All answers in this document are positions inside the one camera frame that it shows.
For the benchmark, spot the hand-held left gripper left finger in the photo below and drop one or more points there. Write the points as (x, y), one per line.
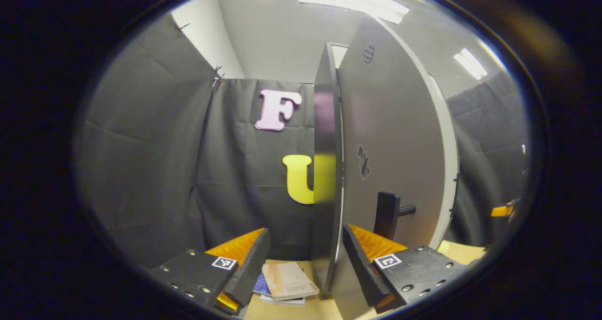
(251, 268)

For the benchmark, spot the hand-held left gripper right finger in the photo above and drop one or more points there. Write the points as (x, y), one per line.
(360, 268)

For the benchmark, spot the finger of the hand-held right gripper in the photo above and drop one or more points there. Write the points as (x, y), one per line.
(503, 210)

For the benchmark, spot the white cabinet door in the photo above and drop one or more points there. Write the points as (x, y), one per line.
(449, 146)
(395, 122)

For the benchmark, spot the grey white cabinet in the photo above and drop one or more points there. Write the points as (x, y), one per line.
(324, 146)

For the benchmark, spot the blue book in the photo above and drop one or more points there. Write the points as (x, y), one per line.
(261, 284)

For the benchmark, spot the black backdrop cloth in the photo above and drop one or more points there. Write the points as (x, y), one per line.
(141, 169)

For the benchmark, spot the ceiling light panel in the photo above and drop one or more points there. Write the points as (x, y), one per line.
(470, 63)

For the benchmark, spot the large ceiling light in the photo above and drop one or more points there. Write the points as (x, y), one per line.
(352, 2)

